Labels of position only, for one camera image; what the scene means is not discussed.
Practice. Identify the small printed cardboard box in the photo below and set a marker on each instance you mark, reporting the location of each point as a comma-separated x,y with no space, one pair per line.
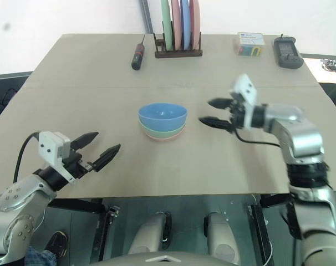
249,44

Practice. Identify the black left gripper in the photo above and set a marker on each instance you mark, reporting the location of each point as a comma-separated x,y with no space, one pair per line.
76,166

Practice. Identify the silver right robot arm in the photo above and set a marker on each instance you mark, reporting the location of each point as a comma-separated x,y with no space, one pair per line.
304,133

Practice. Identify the black remote controller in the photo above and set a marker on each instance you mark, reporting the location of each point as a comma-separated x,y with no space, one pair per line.
288,52

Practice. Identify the grey robot torso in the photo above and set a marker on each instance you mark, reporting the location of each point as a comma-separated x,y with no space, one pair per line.
162,260

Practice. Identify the metal clamp part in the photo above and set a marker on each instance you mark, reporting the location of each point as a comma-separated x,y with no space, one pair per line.
332,64

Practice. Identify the pink plate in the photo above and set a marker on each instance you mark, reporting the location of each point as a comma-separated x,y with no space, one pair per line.
176,25
195,25

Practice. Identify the dark wooden plate rack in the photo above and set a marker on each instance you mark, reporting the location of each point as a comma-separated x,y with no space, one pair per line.
179,53

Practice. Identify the green bowl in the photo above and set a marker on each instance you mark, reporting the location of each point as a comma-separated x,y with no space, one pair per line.
162,134

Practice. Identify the grey ribbed pole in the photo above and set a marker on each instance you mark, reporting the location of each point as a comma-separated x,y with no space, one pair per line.
147,16

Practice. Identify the blue plaid trouser leg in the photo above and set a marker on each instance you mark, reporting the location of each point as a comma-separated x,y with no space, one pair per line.
39,257

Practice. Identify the green plate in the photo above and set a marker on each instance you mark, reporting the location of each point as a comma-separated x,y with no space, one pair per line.
166,25

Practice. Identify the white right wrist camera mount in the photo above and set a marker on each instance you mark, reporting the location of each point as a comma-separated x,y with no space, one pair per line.
247,91

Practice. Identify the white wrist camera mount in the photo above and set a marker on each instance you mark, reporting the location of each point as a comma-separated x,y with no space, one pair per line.
50,147
247,91

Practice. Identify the blue plate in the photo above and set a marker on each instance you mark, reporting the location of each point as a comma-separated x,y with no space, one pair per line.
185,25

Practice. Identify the pink bowl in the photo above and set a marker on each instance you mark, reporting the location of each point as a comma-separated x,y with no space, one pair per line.
163,140

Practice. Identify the black table leg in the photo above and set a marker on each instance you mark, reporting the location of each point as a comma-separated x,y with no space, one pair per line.
107,230
260,230

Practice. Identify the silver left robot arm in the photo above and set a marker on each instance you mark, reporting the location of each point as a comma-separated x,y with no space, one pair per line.
15,194

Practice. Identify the black shoe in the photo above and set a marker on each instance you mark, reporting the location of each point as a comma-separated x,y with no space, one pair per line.
57,245

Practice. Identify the grey right robot thigh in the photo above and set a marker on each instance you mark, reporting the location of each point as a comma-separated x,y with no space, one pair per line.
222,235

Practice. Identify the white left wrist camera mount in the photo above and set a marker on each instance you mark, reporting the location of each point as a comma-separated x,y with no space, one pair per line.
50,147

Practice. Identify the blue bowl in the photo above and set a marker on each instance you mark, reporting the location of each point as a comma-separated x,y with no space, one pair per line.
162,113

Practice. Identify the grey left robot thigh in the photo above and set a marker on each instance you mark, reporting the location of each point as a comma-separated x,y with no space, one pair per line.
147,235

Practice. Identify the grey robot thigh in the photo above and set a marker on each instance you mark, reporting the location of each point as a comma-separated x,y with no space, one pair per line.
222,235
147,235

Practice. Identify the black screwdriver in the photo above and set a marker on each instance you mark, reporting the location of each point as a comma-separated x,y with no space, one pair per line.
137,56

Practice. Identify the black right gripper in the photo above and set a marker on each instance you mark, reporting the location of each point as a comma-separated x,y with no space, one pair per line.
237,113

